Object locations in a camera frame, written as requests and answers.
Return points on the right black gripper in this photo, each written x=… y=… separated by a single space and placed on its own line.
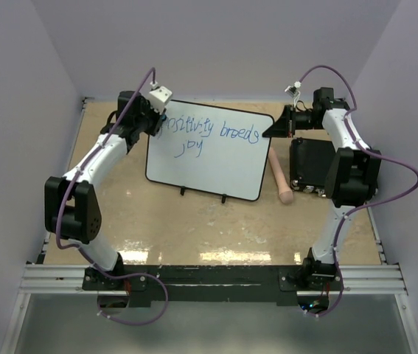
x=281 y=128

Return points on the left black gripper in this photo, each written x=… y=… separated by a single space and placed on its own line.
x=146 y=105

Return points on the white whiteboard black frame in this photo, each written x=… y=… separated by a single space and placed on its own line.
x=210 y=149

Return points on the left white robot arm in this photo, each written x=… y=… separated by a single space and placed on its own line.
x=71 y=209

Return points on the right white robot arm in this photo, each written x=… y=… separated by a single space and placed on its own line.
x=350 y=183

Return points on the black box device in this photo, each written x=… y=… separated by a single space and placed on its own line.
x=310 y=161

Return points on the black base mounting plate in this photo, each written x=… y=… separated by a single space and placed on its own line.
x=283 y=285

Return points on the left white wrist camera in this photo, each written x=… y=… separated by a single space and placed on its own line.
x=159 y=96

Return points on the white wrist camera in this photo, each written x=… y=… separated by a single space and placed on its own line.
x=159 y=96
x=293 y=90

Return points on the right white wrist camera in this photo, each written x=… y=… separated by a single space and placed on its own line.
x=293 y=90

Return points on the beige cylindrical handle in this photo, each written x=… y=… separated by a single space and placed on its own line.
x=285 y=193

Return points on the metal wire whiteboard stand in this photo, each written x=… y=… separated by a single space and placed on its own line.
x=221 y=197

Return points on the aluminium rail frame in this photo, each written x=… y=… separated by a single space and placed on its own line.
x=184 y=245

